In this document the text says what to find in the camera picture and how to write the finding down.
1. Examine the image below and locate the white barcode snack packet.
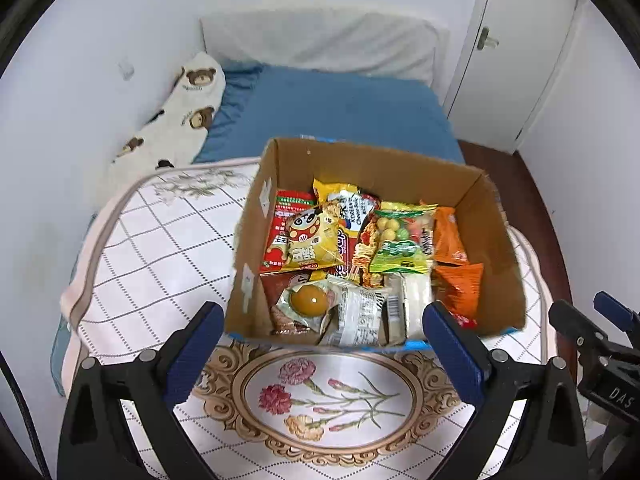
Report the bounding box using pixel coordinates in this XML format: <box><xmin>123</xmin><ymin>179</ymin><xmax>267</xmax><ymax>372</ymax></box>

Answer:
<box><xmin>381</xmin><ymin>275</ymin><xmax>409</xmax><ymax>347</ymax></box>

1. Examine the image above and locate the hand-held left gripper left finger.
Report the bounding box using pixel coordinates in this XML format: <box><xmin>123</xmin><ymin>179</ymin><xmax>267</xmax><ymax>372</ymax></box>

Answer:
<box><xmin>56</xmin><ymin>301</ymin><xmax>226</xmax><ymax>480</ymax></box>

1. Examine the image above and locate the black cable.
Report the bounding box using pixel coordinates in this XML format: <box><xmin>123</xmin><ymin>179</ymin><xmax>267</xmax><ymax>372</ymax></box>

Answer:
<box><xmin>0</xmin><ymin>350</ymin><xmax>51</xmax><ymax>480</ymax></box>

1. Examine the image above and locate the clear egg snack packet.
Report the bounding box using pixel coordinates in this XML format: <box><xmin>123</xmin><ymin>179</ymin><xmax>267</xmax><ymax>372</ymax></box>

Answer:
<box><xmin>272</xmin><ymin>280</ymin><xmax>334</xmax><ymax>334</ymax></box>

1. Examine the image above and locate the grey pillow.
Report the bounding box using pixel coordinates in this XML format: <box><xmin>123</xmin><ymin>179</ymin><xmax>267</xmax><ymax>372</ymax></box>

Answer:
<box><xmin>199</xmin><ymin>9</ymin><xmax>449</xmax><ymax>84</ymax></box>

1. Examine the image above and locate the white grid quilted blanket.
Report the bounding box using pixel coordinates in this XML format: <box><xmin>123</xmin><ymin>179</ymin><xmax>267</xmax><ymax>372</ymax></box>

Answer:
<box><xmin>60</xmin><ymin>157</ymin><xmax>559</xmax><ymax>480</ymax></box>

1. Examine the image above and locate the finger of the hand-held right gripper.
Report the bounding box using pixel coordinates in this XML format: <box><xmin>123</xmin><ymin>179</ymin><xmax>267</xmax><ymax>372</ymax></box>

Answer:
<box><xmin>548</xmin><ymin>299</ymin><xmax>610</xmax><ymax>362</ymax></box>
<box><xmin>593</xmin><ymin>290</ymin><xmax>640</xmax><ymax>334</ymax></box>

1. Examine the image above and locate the bear print pillow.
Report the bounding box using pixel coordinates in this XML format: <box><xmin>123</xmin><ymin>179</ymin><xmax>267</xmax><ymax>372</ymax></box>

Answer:
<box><xmin>106</xmin><ymin>51</ymin><xmax>227</xmax><ymax>196</ymax></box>

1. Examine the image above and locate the noodle print snack packet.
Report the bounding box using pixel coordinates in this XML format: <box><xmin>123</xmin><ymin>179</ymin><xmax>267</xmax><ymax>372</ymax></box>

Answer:
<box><xmin>351</xmin><ymin>210</ymin><xmax>387</xmax><ymax>289</ymax></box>

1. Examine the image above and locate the red snack packet green band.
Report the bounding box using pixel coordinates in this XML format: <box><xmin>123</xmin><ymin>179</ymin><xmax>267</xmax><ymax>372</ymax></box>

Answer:
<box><xmin>259</xmin><ymin>190</ymin><xmax>321</xmax><ymax>275</ymax></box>

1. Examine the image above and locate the yellow cartoon face snack packet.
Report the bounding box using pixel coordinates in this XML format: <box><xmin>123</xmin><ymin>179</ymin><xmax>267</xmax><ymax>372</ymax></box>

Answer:
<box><xmin>279</xmin><ymin>203</ymin><xmax>347</xmax><ymax>272</ymax></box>

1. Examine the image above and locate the yellow packet black white label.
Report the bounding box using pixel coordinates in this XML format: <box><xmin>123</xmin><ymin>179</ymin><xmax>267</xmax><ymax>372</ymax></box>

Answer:
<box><xmin>340</xmin><ymin>192</ymin><xmax>382</xmax><ymax>241</ymax></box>

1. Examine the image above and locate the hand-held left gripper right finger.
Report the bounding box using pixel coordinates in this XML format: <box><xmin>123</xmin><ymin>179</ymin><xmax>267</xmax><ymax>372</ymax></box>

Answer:
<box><xmin>422</xmin><ymin>301</ymin><xmax>588</xmax><ymax>480</ymax></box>

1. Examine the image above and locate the plain white snack packet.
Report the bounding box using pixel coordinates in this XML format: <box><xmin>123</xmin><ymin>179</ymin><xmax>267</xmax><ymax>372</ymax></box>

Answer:
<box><xmin>404</xmin><ymin>275</ymin><xmax>437</xmax><ymax>342</ymax></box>

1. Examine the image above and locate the brown snack packet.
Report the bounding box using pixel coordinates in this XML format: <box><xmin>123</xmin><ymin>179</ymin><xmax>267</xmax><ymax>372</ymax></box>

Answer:
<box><xmin>260</xmin><ymin>272</ymin><xmax>301</xmax><ymax>336</ymax></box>

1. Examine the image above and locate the cardboard box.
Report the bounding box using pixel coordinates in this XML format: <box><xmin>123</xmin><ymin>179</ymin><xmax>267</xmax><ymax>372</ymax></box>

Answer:
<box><xmin>225</xmin><ymin>136</ymin><xmax>527</xmax><ymax>352</ymax></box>

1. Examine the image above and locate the white door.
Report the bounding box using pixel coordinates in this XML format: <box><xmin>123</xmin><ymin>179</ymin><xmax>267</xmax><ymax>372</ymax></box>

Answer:
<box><xmin>444</xmin><ymin>0</ymin><xmax>585</xmax><ymax>155</ymax></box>

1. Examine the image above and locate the blue bed sheet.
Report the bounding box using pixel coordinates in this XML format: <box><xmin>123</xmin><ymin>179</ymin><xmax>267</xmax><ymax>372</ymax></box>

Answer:
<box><xmin>50</xmin><ymin>60</ymin><xmax>467</xmax><ymax>397</ymax></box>

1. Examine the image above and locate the clear packet white label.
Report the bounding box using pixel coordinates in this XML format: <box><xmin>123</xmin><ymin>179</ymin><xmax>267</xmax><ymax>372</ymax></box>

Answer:
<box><xmin>320</xmin><ymin>280</ymin><xmax>389</xmax><ymax>349</ymax></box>

